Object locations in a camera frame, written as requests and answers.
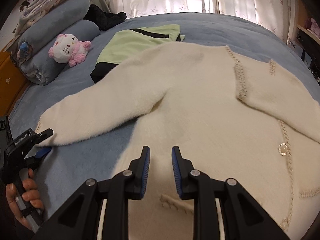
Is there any cream fuzzy cardigan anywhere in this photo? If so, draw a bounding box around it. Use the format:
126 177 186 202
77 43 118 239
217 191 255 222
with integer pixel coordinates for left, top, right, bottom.
36 42 319 239

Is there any black clothing pile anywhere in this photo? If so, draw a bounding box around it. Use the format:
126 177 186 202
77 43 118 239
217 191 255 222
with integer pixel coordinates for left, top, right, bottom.
84 4 127 31

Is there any person left hand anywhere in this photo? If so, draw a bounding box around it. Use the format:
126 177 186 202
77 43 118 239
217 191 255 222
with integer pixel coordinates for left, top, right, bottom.
5 168 44 230

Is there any blue bed blanket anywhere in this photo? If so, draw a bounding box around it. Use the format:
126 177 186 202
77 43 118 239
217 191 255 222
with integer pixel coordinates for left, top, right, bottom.
8 12 320 221

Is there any lower blue rolled pillow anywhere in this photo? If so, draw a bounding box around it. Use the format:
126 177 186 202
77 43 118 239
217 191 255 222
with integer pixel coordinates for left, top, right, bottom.
20 20 100 85

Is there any blue rolled pillow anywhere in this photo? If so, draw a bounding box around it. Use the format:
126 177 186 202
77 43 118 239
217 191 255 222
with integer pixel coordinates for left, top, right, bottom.
20 20 100 85
16 0 90 55

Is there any pink white cat plush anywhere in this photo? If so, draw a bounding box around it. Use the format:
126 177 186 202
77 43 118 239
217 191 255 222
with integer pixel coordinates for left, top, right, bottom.
48 34 92 67

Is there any green and black garment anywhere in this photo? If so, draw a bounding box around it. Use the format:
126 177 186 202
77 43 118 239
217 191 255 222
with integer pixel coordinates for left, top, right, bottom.
90 24 185 83

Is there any upper blue rolled pillow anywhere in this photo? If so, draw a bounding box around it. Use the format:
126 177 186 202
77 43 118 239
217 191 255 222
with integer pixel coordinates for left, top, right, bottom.
16 0 90 55

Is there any wooden wall shelf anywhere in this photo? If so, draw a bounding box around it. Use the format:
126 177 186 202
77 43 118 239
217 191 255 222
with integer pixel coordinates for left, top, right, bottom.
294 2 320 81

